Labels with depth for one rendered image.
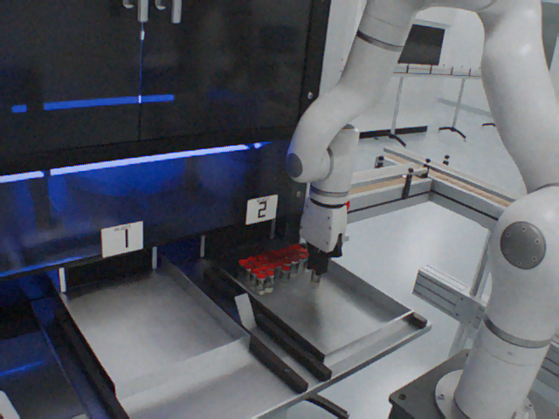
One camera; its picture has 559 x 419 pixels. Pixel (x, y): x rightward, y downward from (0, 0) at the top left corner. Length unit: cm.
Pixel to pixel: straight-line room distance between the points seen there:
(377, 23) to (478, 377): 62
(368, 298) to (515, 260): 51
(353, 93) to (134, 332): 60
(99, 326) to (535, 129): 82
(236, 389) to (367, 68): 60
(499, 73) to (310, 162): 38
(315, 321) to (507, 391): 40
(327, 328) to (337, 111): 43
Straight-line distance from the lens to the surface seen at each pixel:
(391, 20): 90
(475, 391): 90
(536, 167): 82
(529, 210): 70
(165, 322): 100
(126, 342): 95
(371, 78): 92
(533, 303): 78
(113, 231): 98
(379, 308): 112
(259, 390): 87
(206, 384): 87
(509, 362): 85
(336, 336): 101
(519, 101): 76
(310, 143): 92
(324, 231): 105
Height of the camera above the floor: 148
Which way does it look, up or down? 23 degrees down
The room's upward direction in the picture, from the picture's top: 7 degrees clockwise
